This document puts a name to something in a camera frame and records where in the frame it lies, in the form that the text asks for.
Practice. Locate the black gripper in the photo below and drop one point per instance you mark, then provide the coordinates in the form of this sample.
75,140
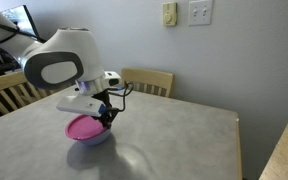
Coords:
108,116

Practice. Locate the back wooden chair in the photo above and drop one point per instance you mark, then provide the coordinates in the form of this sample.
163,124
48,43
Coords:
149,81

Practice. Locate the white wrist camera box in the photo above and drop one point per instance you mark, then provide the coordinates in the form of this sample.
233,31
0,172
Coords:
80,104

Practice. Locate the white plastic bowl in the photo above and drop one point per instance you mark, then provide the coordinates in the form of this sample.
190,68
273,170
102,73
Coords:
97,139

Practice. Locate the beige wall thermostat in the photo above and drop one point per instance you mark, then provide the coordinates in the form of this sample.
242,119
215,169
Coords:
169,14

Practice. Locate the left wooden chair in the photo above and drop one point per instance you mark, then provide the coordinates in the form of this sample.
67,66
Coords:
16,92

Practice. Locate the wooden chair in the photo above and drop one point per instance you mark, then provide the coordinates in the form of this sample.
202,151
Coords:
149,81
16,92

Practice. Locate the black computer monitor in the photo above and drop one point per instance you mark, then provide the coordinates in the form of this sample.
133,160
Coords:
21,16

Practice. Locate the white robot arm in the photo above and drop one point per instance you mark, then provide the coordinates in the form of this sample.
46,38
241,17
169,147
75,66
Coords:
69,56

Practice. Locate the pink round plastic lid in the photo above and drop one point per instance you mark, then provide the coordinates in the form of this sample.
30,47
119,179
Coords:
84,127

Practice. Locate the white double light switch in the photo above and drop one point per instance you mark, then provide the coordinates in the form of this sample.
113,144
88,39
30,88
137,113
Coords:
200,12

